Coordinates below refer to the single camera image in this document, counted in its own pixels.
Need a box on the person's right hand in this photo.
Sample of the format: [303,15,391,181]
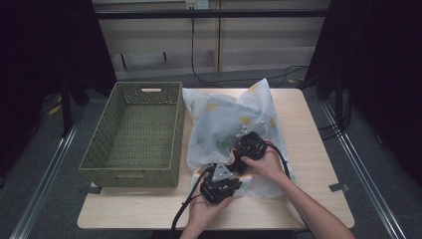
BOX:
[241,147,284,182]

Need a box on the metal floor rail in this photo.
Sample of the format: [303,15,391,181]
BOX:
[319,101,408,239]
[9,109,85,239]

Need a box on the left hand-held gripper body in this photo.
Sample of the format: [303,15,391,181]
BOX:
[199,161,243,205]

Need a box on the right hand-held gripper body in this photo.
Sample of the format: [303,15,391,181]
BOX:
[233,121,269,162]

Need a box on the white wall socket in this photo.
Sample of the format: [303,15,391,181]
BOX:
[185,0,210,10]

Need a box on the hand-held gripper black cable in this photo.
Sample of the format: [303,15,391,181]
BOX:
[264,140,292,179]
[170,166,214,232]

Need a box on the person's left hand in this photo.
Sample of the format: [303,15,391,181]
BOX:
[188,190,233,231]

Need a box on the yellow floor tape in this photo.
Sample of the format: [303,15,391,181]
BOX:
[47,104,63,117]

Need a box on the bundle of black floor cables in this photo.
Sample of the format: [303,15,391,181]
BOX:
[316,96,353,141]

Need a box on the black metal stand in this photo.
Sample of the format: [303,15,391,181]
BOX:
[59,83,75,138]

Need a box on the black curtain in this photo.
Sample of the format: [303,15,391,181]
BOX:
[0,0,117,188]
[304,0,422,187]

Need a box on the leaf print mesh laundry bag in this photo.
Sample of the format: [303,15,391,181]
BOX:
[181,78,297,200]

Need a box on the green woven basket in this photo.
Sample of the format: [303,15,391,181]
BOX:
[79,81,187,188]

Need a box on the wooden wall post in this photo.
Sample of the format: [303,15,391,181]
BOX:
[215,0,223,73]

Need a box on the right hand-held gripper black cable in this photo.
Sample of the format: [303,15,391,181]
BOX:
[264,140,292,179]

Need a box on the left hand-held gripper black cable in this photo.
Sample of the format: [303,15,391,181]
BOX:
[170,166,214,232]

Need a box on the grey tape piece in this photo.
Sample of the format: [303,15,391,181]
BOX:
[78,186,103,195]
[328,182,351,193]

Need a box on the black horizontal bar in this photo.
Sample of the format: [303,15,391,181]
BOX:
[94,9,330,20]

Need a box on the long black wall cable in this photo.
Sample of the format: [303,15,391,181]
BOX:
[190,17,311,89]

